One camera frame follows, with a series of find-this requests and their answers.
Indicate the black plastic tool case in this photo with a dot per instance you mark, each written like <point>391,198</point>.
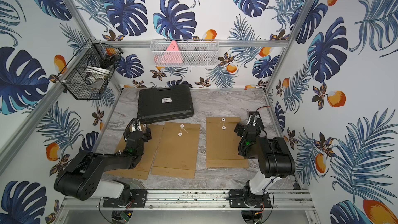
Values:
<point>164,104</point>

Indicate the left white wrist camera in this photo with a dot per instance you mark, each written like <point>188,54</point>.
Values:
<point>135,126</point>

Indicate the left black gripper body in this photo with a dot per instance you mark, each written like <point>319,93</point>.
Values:
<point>137,133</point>

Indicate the black wire basket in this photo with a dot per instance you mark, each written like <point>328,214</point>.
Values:
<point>93,68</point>

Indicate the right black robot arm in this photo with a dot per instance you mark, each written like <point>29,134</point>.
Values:
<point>273,155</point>

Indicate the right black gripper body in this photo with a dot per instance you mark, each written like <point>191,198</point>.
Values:
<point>241,128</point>

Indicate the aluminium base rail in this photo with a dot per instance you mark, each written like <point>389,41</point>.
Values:
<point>219,200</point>

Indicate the pink triangular power strip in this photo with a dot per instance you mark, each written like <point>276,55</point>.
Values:
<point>172,54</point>

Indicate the brown kraft file bag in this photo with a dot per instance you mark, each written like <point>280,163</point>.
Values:
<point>141,171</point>
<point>178,150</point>
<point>222,143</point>

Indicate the black power adapter brick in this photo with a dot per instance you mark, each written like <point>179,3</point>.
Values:
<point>254,117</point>

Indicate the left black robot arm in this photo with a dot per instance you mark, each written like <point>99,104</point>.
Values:
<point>82,178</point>

